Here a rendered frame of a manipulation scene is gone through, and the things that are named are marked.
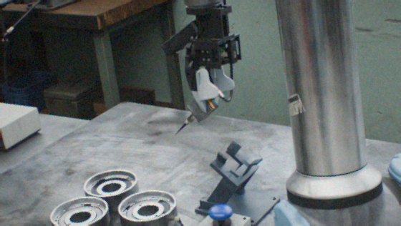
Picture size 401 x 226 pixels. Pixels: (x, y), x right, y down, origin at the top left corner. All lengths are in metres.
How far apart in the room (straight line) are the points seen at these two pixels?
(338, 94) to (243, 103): 2.26
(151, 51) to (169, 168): 1.85
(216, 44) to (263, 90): 1.72
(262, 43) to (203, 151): 1.45
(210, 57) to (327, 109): 0.51
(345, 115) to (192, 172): 0.65
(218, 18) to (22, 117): 0.89
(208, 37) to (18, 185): 0.53
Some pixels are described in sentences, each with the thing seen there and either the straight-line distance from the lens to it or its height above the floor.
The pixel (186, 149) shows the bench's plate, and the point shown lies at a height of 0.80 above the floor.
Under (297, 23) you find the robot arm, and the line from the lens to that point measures 0.70.
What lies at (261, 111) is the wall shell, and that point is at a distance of 2.92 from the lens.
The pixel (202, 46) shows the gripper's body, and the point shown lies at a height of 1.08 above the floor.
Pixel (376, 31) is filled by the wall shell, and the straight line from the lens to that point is 2.57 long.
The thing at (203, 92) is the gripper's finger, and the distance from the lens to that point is 1.22.
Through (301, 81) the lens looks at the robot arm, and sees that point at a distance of 0.71.
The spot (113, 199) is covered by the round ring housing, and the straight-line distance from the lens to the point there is 1.20.
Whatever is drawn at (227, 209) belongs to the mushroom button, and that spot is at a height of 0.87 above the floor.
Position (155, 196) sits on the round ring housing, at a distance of 1.19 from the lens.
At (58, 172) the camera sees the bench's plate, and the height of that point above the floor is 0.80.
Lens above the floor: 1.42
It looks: 23 degrees down
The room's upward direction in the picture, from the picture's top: 6 degrees counter-clockwise
